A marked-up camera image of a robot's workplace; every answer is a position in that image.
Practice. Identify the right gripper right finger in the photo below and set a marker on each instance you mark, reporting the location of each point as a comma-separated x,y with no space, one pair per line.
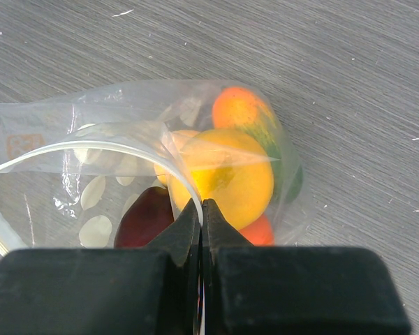
294,290

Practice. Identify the yellow orange fruit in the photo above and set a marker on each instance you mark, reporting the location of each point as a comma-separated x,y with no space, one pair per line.
173,141

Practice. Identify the dark red plum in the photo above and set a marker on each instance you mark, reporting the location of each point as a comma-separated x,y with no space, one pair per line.
145,219

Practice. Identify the clear zip top bag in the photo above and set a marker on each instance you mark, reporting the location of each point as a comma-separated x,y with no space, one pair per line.
71,166

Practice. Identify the green orange mango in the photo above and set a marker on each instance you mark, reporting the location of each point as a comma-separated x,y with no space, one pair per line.
241,108

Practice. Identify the yellow lemon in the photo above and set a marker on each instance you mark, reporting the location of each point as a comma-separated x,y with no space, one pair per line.
231,168

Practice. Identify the orange tangerine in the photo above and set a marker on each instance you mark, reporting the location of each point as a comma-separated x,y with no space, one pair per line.
260,232

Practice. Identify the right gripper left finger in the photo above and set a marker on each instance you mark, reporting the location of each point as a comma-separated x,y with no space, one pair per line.
150,290

